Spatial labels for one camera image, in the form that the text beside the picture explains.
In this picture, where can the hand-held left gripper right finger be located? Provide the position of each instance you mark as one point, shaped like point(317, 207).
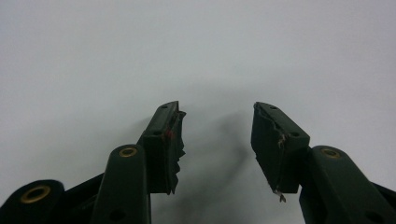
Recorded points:
point(274, 149)

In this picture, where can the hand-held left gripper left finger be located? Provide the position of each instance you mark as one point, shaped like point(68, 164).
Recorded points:
point(158, 146)

